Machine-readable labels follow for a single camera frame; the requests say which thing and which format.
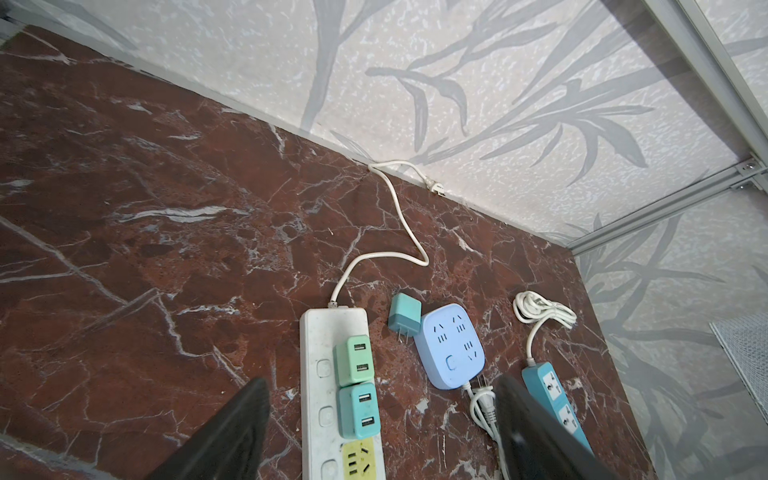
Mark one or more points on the teal power strip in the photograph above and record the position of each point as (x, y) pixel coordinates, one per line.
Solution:
(544, 386)

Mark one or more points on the teal plug cube near strip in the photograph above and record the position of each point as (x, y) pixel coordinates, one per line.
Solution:
(405, 316)

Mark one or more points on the long white pastel power strip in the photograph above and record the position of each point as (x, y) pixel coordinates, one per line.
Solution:
(325, 454)

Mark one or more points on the teal usb plug cube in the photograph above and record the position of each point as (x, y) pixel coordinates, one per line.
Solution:
(358, 411)

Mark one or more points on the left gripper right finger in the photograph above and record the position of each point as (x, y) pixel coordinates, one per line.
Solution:
(534, 445)

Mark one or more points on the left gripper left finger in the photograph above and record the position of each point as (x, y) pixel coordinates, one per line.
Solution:
(229, 445)

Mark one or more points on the white wire mesh basket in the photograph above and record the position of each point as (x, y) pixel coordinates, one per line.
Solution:
(744, 340)

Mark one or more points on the green usb plug cube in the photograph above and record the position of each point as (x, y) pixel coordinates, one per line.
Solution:
(354, 361)

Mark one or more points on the square blue power strip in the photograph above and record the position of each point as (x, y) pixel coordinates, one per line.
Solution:
(449, 347)

